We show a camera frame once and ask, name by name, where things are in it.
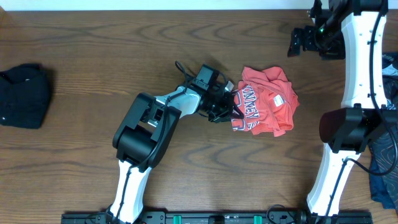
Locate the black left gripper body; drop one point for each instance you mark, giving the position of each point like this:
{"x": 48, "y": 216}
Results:
{"x": 226, "y": 104}

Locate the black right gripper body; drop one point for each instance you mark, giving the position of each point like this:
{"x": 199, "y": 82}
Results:
{"x": 329, "y": 43}

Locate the red orange t-shirt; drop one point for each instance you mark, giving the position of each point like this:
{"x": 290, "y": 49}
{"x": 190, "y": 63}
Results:
{"x": 267, "y": 100}

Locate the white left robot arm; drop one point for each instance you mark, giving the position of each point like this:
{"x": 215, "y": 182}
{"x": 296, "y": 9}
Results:
{"x": 144, "y": 136}

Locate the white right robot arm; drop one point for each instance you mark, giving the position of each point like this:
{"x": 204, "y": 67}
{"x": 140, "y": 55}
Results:
{"x": 349, "y": 30}

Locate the dark patterned garment pile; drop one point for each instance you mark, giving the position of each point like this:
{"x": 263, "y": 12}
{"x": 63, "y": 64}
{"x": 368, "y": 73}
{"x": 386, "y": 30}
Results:
{"x": 384, "y": 188}

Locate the folded black garment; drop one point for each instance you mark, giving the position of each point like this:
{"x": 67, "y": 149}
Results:
{"x": 25, "y": 96}

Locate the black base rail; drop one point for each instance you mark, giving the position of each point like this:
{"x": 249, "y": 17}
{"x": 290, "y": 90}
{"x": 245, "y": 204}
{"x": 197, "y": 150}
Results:
{"x": 278, "y": 216}

